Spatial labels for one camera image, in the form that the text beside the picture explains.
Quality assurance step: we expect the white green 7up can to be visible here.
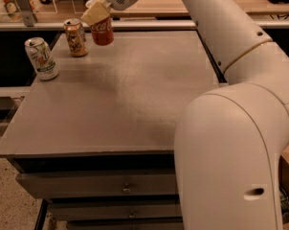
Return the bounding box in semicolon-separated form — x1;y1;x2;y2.
24;37;58;81

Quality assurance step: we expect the orange soda can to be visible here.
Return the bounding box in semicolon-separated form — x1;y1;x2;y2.
63;18;88;57

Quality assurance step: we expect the red coke can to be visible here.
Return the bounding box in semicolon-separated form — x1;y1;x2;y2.
90;17;114;46

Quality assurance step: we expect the metal rail post left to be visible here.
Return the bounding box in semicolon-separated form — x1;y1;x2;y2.
16;0;36;27

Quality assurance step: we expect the grey drawer cabinet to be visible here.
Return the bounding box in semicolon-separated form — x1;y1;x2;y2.
0;31;229;230

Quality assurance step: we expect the top grey drawer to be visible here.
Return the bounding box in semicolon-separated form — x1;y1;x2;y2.
16;169;177;199

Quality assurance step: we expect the grey drawer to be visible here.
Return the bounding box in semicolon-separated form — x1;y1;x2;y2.
67;218;184;230
49;199;182;221
16;169;177;199

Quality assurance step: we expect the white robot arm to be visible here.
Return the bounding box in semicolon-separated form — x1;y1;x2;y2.
82;0;289;230

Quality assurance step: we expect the bottom grey drawer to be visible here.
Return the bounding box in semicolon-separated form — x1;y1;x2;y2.
67;218;184;230

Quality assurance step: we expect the middle grey drawer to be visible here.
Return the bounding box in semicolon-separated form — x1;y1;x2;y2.
49;199;182;221

